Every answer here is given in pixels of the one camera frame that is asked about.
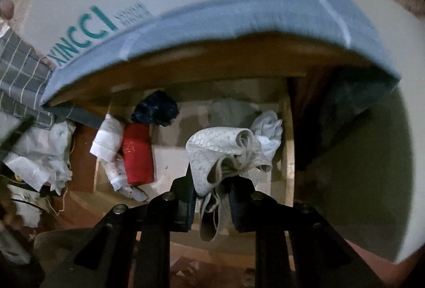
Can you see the white spotted underwear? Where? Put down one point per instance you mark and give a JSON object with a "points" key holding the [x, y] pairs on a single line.
{"points": [[116, 175]]}

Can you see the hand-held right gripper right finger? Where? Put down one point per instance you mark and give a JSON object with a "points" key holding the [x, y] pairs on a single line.
{"points": [[237, 208]]}

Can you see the white patterned underwear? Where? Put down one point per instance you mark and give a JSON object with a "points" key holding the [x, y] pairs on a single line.
{"points": [[212, 148]]}

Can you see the grey plaid bedding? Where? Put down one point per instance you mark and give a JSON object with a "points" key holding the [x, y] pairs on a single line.
{"points": [[20, 75]]}

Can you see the pale bed sheet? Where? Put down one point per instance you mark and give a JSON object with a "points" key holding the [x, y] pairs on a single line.
{"points": [[365, 158]]}

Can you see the light grey underwear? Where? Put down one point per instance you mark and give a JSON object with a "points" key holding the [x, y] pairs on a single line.
{"points": [[269, 131]]}

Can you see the blue checked cloth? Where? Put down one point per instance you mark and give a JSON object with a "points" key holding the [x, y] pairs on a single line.
{"points": [[282, 8]]}

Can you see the wooden nightstand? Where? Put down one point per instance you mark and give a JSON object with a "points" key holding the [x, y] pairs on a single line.
{"points": [[232, 58]]}

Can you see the white crumpled cloth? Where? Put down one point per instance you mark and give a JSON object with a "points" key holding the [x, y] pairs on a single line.
{"points": [[43, 148]]}

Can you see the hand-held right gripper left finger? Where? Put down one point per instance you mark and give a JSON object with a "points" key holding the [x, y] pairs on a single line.
{"points": [[186, 205]]}

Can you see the wooden drawer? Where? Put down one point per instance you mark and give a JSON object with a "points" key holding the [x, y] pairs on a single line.
{"points": [[172, 158]]}

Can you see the navy underwear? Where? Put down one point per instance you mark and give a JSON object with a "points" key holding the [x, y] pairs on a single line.
{"points": [[156, 108]]}

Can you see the red underwear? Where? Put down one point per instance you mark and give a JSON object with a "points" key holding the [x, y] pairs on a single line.
{"points": [[137, 155]]}

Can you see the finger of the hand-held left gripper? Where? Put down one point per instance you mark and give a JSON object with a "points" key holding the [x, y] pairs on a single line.
{"points": [[18, 133]]}

